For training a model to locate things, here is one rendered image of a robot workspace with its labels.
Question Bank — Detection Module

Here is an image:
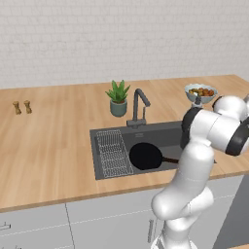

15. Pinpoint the bowl of fruit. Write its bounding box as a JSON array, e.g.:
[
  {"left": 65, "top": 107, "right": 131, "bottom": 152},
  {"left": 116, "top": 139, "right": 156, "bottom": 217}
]
[{"left": 184, "top": 83, "right": 219, "bottom": 108}]

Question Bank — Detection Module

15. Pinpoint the white cupboard door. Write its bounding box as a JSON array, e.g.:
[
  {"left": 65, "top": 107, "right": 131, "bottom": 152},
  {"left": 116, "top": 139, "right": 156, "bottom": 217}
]
[
  {"left": 189, "top": 175, "right": 244, "bottom": 249},
  {"left": 65, "top": 187, "right": 167, "bottom": 249}
]

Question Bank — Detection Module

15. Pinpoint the dark grey sink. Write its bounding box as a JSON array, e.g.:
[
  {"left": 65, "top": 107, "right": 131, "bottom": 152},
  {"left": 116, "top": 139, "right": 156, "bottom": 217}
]
[{"left": 89, "top": 120, "right": 218, "bottom": 181}]

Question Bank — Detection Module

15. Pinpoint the green plant in grey pot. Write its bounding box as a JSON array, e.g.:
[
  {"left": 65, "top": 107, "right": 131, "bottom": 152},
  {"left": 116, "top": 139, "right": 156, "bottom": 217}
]
[{"left": 104, "top": 79, "right": 131, "bottom": 118}]

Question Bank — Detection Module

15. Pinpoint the black frying pan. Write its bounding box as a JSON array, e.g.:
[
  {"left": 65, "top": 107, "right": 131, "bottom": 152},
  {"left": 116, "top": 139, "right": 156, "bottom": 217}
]
[{"left": 128, "top": 142, "right": 180, "bottom": 171}]

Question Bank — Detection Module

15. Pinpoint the dark grey tap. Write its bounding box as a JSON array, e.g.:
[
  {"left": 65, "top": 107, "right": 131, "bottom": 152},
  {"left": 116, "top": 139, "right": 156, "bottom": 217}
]
[{"left": 125, "top": 88, "right": 152, "bottom": 128}]

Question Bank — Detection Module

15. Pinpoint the silver cupboard door handle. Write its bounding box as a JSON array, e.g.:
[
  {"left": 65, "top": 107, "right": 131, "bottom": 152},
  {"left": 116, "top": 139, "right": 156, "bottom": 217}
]
[{"left": 147, "top": 219, "right": 156, "bottom": 244}]

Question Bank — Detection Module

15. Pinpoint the wooden shaker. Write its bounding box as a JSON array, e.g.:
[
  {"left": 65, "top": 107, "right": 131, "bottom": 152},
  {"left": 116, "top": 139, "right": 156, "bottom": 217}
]
[
  {"left": 23, "top": 99, "right": 33, "bottom": 115},
  {"left": 12, "top": 100, "right": 22, "bottom": 116}
]

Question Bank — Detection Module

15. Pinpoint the wire dish rack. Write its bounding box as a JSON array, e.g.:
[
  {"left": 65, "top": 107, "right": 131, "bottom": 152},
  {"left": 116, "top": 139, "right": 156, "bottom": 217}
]
[{"left": 95, "top": 128, "right": 135, "bottom": 179}]

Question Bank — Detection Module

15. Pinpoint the white drawer front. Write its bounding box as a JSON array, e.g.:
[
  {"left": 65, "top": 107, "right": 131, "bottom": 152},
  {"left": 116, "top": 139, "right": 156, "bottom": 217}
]
[{"left": 0, "top": 202, "right": 76, "bottom": 249}]

